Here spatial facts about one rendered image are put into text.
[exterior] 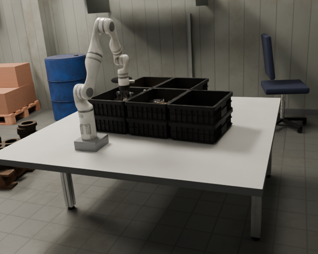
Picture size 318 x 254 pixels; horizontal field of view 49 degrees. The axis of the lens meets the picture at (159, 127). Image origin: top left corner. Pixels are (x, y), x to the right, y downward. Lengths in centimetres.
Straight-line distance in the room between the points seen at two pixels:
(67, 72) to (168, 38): 152
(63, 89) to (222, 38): 232
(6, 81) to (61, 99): 111
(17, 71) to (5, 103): 60
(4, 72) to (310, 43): 439
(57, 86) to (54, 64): 32
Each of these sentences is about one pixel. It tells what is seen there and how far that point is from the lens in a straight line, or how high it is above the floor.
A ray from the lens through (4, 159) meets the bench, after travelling 224.
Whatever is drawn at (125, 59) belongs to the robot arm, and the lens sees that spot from 237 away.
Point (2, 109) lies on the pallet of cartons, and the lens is 559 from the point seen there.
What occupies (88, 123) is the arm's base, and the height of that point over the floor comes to 86.
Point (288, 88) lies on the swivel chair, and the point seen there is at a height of 53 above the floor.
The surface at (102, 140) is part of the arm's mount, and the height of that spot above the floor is 74.
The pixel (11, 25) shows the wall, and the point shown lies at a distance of 667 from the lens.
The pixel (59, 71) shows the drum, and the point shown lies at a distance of 508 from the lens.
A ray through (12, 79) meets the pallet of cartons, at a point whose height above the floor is 60.
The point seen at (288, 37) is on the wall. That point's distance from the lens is 489.
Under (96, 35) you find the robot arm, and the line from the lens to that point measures 217.
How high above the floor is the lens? 147
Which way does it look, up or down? 19 degrees down
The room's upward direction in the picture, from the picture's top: 4 degrees counter-clockwise
